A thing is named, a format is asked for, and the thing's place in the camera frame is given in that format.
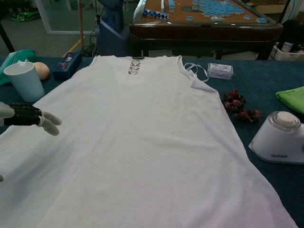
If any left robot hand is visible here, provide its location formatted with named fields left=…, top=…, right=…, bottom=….
left=0, top=102, right=63, bottom=183

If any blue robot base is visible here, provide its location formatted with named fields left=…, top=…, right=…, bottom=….
left=95, top=0, right=131, bottom=57

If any light blue plastic cup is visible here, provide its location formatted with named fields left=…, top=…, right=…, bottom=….
left=3, top=59, right=46, bottom=103

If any peach coloured ball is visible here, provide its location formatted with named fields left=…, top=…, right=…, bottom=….
left=34, top=61, right=50, bottom=81

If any green wet wipes pack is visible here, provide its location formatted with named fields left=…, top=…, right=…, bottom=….
left=0, top=49, right=37, bottom=86

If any dark blue toothpaste box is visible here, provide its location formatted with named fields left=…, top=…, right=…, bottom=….
left=52, top=51, right=83, bottom=81

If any black metal stand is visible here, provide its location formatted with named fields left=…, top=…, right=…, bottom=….
left=0, top=21, right=15, bottom=53

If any white sleeveless shirt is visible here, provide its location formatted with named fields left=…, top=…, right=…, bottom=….
left=0, top=55, right=297, bottom=228

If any green bag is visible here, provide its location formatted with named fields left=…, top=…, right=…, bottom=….
left=10, top=10, right=41, bottom=23

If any wooden pole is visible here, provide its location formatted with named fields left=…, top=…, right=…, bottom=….
left=78, top=0, right=85, bottom=48

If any glass partition panel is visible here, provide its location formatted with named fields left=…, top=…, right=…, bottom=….
left=35, top=0, right=100, bottom=34

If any blue white snake cube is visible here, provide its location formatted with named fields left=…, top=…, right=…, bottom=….
left=141, top=9, right=169, bottom=20

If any brown mahjong table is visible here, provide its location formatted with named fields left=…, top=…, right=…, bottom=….
left=129, top=0, right=284, bottom=60

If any clear purple soap box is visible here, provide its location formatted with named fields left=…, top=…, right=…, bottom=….
left=207, top=62, right=234, bottom=81

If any red artificial grape bunch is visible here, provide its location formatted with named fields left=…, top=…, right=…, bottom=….
left=222, top=89, right=264, bottom=123

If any blue mahjong tile pile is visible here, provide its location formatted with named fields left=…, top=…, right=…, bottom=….
left=182, top=0, right=245, bottom=17

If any white plastic basket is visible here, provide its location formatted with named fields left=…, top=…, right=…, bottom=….
left=270, top=42, right=304, bottom=61

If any green black folded cloth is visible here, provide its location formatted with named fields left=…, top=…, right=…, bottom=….
left=275, top=85, right=304, bottom=114

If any brown cardboard box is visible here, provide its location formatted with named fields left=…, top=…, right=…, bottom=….
left=247, top=0, right=295, bottom=15

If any black chair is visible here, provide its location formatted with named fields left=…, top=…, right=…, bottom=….
left=276, top=19, right=304, bottom=52

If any black floor cable bundle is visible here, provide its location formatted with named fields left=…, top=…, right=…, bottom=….
left=79, top=29, right=98, bottom=57

